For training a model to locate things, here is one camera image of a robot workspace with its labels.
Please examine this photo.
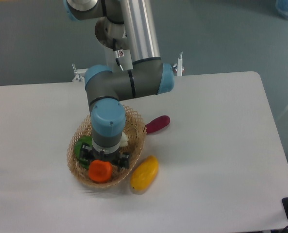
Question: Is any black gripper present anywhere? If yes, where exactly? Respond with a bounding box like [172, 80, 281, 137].
[79, 142, 131, 171]

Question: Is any woven wicker basket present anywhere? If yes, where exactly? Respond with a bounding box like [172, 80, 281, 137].
[67, 105, 146, 188]

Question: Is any yellow mango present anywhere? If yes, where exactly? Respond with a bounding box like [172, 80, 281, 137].
[130, 155, 159, 192]

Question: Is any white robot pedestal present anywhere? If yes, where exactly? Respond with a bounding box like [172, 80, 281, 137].
[95, 17, 133, 72]

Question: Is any purple sweet potato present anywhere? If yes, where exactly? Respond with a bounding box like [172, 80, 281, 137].
[145, 115, 170, 134]

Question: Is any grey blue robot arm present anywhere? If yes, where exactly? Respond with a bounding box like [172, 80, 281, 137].
[64, 0, 174, 168]

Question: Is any orange fruit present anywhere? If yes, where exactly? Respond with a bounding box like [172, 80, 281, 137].
[88, 160, 113, 183]

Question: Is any green bok choy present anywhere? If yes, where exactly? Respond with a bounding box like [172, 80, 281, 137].
[74, 132, 129, 170]

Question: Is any white levelling foot bracket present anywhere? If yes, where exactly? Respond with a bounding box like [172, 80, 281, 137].
[172, 51, 185, 76]

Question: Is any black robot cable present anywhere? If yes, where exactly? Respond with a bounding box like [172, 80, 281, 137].
[112, 38, 125, 71]

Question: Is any white left base bracket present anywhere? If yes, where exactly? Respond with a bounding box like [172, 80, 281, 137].
[72, 63, 87, 82]

